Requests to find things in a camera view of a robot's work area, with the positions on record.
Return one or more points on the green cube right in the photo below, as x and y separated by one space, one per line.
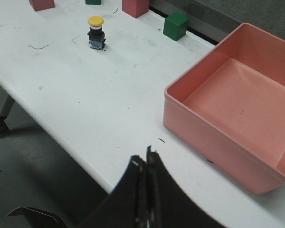
175 26

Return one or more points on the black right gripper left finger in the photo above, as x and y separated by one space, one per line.
125 206

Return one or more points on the green cube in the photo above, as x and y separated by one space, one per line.
175 26
93 2

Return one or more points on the white table leg with caster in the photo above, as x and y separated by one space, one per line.
4 112

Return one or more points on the yellow push button switch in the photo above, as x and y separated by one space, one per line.
96 35

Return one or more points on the green cube left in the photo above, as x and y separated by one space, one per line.
93 2

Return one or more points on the pink cube at back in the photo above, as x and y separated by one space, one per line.
135 8

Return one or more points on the dark flat object on floor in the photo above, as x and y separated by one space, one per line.
38 218

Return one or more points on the pink cube front left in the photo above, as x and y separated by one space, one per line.
39 5

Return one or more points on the pink plastic bin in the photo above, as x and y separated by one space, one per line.
230 106

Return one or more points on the pink cube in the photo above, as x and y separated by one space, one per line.
135 8
39 5

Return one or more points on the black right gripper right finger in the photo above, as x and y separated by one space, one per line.
168 206

